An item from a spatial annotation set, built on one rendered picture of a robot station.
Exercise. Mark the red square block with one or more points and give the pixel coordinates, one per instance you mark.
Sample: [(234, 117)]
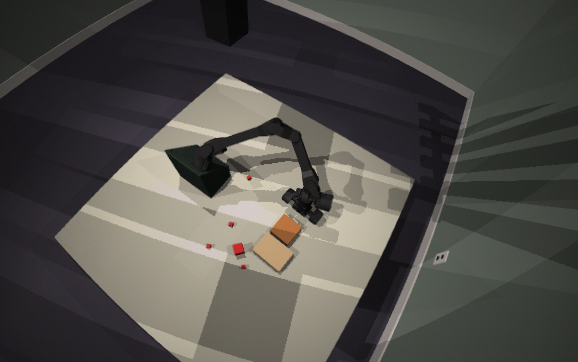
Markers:
[(238, 249)]

